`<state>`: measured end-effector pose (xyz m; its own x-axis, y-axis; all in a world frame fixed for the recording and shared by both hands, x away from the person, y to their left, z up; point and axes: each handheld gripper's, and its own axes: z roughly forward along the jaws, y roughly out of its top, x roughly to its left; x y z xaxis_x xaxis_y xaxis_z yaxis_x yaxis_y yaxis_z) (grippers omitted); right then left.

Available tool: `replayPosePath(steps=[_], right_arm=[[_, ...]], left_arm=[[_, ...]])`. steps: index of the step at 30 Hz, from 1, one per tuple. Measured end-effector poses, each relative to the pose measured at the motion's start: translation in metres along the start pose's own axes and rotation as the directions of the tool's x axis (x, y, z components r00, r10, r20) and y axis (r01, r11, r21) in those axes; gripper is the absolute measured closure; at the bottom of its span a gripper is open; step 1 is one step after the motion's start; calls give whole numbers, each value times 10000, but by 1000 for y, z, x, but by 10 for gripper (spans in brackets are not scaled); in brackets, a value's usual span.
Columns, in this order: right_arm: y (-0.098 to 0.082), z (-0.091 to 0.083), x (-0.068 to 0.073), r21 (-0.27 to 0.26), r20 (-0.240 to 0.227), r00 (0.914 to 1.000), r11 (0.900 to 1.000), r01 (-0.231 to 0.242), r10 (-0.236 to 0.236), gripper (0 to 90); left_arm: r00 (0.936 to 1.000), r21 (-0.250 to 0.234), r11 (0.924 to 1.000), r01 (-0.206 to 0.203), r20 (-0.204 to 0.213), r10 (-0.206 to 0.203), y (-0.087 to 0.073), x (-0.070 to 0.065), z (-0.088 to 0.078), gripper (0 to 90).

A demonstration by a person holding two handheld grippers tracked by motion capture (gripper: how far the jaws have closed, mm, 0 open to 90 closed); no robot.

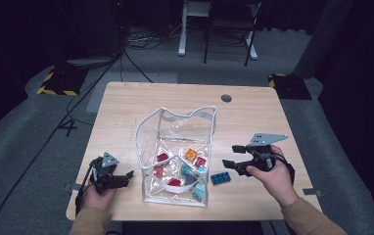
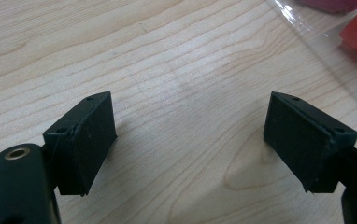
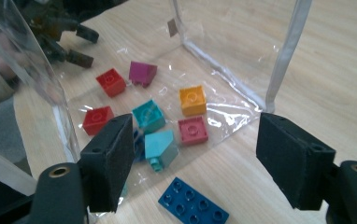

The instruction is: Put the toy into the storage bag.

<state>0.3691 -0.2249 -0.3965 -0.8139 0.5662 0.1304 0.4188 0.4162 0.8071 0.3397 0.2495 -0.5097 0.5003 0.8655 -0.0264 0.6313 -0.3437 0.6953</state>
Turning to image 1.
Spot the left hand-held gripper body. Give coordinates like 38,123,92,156
88,151,121,194

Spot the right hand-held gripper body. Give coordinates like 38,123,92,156
245,132,289,172

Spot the blue studded toy block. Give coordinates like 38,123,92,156
210,170,232,186

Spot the light teal toy block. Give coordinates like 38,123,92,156
192,183,207,201

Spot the yellow toy block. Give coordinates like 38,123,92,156
184,148,199,162

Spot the clear plastic bag white trim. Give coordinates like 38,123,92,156
134,106,218,209

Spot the person's left hand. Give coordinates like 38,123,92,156
81,183,117,212

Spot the person's right hand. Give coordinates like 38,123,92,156
245,145,301,210

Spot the grey tape piece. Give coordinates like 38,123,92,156
302,188,323,198
63,182,82,192

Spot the yellow black striped stand base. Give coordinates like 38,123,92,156
36,67,90,97
267,72,312,101

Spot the grey curtain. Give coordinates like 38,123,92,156
292,0,355,79

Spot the black floor-standing box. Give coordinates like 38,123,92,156
62,0,125,68

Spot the left hand-held gripper cable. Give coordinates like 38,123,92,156
74,158,98,216

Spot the hand-held gripper cable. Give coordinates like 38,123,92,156
74,158,98,216
271,151,297,187

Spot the right hand-held gripper cable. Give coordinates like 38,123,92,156
271,151,297,187

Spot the long black floor cable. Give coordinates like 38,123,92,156
0,55,124,235

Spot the short black floor cable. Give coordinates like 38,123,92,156
121,48,154,84

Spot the black chair frame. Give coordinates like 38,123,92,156
203,0,263,68

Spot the white desk frame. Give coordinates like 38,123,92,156
177,0,258,62

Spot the tangle of black cables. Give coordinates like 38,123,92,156
122,23,184,52

